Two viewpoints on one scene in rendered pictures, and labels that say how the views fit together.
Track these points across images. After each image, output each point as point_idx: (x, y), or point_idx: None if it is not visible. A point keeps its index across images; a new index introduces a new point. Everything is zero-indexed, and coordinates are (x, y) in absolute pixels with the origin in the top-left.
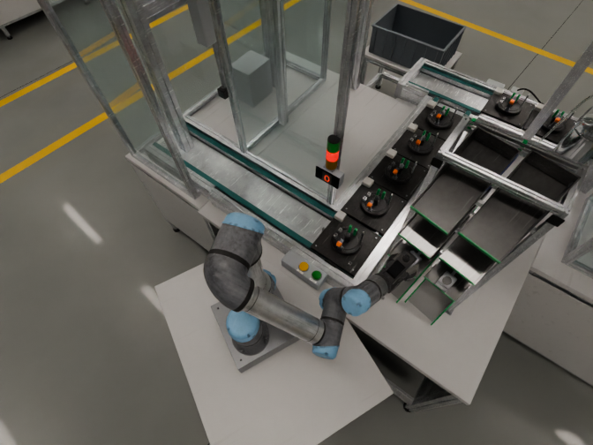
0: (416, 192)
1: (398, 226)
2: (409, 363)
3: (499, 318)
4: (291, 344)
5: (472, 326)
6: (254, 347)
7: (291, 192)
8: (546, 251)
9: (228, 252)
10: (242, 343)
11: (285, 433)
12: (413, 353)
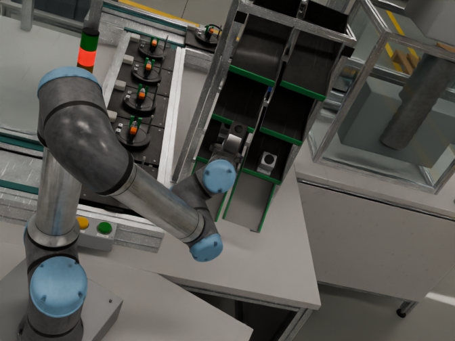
0: (166, 120)
1: (168, 155)
2: (250, 293)
3: (298, 220)
4: (107, 333)
5: (282, 235)
6: (74, 335)
7: (9, 143)
8: (298, 156)
9: (89, 103)
10: (63, 325)
11: None
12: (248, 281)
